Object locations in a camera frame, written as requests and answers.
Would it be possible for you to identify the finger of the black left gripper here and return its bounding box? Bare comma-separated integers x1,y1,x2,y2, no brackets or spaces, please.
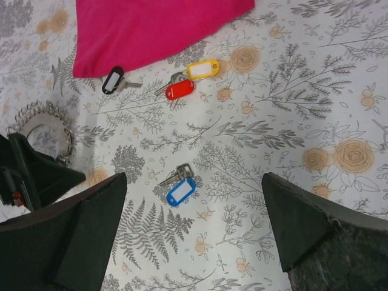
1,133,85,212

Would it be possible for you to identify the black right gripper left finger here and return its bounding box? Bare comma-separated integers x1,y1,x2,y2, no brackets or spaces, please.
1,173,127,290

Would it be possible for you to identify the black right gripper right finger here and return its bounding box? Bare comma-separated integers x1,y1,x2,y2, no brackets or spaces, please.
262,173,387,290

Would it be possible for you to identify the large metal keyring chain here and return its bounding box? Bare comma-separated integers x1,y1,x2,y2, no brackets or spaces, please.
5,101,75,167

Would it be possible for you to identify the black tag key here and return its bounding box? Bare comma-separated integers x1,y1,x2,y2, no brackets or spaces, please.
102,66,142,95

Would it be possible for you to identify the blue tag key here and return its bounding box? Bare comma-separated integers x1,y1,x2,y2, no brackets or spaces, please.
159,163,196,207

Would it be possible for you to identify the red tag key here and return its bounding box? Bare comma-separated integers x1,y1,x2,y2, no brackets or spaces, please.
154,79,195,110

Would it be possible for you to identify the pink cloth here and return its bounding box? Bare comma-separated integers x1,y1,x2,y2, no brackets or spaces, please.
73,0,255,78

